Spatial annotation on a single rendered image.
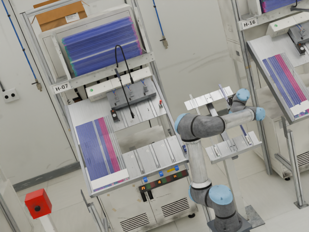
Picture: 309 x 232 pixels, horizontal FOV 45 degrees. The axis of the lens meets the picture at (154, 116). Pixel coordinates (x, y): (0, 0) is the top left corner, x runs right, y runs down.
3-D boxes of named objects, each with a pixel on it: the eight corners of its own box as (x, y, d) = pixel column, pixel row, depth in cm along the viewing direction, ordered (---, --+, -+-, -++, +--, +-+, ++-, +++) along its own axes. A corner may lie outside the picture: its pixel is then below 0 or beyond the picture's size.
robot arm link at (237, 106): (239, 118, 215) (246, 101, 217) (224, 116, 223) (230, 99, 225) (246, 124, 219) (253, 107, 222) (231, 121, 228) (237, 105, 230)
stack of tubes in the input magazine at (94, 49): (143, 54, 268) (132, 16, 258) (75, 77, 264) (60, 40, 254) (140, 51, 280) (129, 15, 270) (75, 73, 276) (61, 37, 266)
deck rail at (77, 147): (94, 197, 251) (92, 194, 245) (91, 198, 251) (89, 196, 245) (69, 108, 281) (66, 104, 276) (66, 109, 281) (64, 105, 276)
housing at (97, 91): (153, 84, 286) (152, 74, 273) (92, 106, 282) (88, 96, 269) (150, 76, 289) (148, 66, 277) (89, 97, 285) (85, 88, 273)
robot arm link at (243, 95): (235, 98, 220) (239, 85, 221) (231, 102, 230) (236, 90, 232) (247, 103, 219) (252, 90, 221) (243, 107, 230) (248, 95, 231)
